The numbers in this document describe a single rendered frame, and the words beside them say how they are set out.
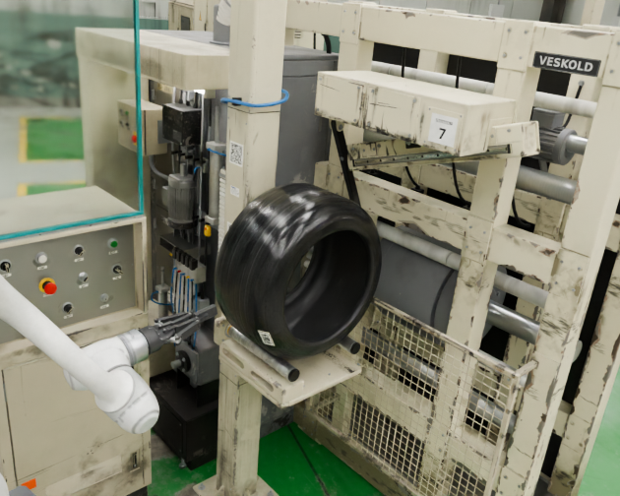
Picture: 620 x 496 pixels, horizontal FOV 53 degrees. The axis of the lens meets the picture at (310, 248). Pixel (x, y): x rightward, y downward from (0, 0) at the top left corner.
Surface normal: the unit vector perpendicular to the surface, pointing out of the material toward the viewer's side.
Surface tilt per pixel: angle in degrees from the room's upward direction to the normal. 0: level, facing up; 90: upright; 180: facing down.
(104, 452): 90
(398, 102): 90
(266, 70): 90
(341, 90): 90
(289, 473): 0
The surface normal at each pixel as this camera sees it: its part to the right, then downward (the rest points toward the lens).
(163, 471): 0.08, -0.92
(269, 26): 0.66, 0.34
